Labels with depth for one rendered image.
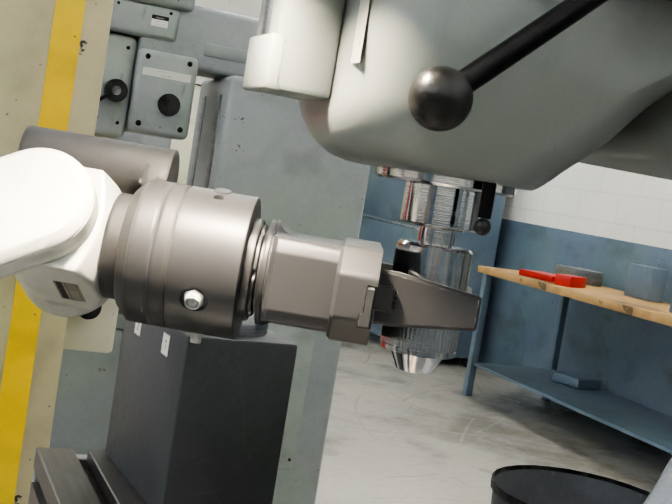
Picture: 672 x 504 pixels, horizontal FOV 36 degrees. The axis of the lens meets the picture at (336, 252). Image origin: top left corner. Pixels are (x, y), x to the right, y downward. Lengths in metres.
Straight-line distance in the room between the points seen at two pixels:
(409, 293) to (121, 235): 0.17
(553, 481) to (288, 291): 2.34
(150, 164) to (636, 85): 0.29
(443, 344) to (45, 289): 0.24
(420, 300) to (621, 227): 6.59
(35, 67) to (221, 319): 1.72
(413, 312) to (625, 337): 6.42
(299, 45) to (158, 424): 0.59
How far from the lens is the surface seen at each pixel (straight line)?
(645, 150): 0.65
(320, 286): 0.59
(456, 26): 0.53
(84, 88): 2.30
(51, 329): 2.34
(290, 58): 0.56
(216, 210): 0.60
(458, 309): 0.60
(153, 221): 0.60
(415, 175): 0.59
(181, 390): 1.02
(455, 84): 0.47
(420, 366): 0.62
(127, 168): 0.65
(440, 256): 0.61
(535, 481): 2.87
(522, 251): 8.04
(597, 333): 7.23
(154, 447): 1.08
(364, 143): 0.56
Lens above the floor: 1.30
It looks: 4 degrees down
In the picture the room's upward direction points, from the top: 9 degrees clockwise
